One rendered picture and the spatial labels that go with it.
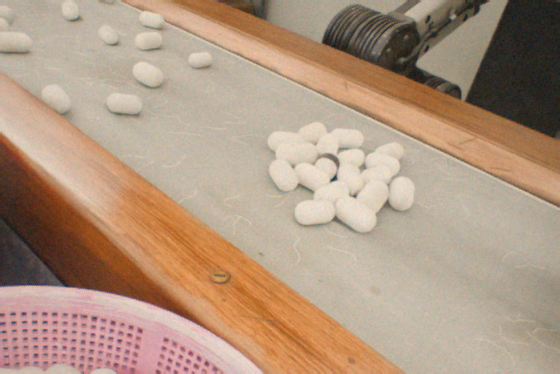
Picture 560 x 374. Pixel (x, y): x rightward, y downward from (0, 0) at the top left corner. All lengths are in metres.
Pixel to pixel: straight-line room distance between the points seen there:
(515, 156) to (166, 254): 0.37
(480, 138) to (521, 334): 0.25
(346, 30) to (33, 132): 0.57
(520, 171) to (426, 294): 0.23
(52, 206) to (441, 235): 0.29
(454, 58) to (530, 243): 2.15
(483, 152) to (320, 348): 0.34
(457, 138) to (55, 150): 0.39
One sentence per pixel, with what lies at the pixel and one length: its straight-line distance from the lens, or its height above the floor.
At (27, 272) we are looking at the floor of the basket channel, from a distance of 0.40.
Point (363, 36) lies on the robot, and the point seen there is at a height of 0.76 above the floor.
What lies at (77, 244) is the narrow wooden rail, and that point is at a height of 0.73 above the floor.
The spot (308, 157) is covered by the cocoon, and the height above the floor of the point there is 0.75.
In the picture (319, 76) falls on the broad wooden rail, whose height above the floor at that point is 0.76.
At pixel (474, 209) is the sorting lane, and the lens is 0.45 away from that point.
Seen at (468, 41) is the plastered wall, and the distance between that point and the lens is 2.52.
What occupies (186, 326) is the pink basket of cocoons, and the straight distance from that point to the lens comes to 0.23.
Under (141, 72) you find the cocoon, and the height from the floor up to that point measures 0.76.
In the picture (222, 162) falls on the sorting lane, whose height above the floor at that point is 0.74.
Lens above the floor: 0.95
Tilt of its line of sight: 33 degrees down
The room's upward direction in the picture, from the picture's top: 12 degrees clockwise
